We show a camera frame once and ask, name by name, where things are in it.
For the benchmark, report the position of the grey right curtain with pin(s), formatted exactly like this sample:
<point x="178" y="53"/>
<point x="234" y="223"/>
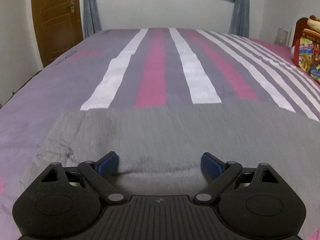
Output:
<point x="240" y="18"/>

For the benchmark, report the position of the brown wooden door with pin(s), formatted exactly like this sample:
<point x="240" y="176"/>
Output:
<point x="57" y="25"/>

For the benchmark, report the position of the grey fleece pants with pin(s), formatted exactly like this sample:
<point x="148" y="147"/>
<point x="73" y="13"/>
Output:
<point x="160" y="148"/>

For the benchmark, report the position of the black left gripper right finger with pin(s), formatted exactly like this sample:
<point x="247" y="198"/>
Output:
<point x="229" y="176"/>

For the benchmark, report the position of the grey curtain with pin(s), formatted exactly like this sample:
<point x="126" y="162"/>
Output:
<point x="240" y="18"/>
<point x="91" y="19"/>

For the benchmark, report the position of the striped purple pink bedsheet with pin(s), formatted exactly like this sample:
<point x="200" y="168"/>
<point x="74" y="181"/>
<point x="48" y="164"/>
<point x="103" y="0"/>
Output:
<point x="139" y="69"/>

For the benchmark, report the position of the white wall socket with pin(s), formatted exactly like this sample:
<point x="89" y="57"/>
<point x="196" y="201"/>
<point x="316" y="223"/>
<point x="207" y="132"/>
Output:
<point x="281" y="38"/>

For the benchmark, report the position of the grey left curtain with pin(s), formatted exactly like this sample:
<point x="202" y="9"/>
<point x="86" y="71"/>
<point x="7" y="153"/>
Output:
<point x="91" y="19"/>

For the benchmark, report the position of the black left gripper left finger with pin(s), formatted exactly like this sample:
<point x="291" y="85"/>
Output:
<point x="84" y="183"/>

